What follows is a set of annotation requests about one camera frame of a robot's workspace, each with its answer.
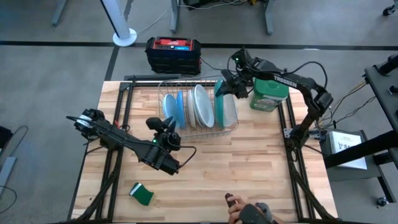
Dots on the beige plate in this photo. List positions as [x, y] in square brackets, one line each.
[190, 109]

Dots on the green detergent tub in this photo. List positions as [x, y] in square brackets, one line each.
[267, 96]

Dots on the small dark handheld object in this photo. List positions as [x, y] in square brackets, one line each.
[230, 200]

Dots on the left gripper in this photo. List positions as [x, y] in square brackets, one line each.
[169, 140]

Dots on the grey desk leg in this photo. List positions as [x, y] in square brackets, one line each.
[269, 17]
[58, 12]
[175, 15]

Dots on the grey box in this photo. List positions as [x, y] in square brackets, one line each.
[351, 175]

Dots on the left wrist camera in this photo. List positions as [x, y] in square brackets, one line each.
[154, 124]

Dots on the white tower fan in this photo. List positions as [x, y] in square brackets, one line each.
[124, 37]

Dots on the plain white plate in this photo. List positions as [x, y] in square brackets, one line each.
[230, 110]

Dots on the person's hand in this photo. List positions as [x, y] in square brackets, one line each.
[236, 211]

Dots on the red black power station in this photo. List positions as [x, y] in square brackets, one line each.
[172, 59]

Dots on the grey floor object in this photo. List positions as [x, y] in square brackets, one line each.
[9, 168]

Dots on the black equipment stand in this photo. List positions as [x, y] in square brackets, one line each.
[382, 93]

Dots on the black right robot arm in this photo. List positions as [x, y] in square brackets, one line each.
[289, 81]

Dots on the green sponge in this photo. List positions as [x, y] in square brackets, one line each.
[143, 196]

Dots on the black table-level camera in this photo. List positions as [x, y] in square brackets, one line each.
[250, 214]

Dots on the black caster wheel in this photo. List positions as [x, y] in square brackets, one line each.
[382, 202]
[390, 9]

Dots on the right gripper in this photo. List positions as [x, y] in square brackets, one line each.
[240, 85]

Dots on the light blue plate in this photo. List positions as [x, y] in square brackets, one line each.
[170, 107]

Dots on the plain teal plate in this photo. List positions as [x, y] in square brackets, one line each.
[219, 109]

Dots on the black aluminium rig frame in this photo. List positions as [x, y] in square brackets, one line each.
[126, 102]

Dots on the white box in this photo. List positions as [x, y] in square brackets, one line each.
[348, 149]

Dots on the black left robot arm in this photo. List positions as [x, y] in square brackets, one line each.
[124, 140]

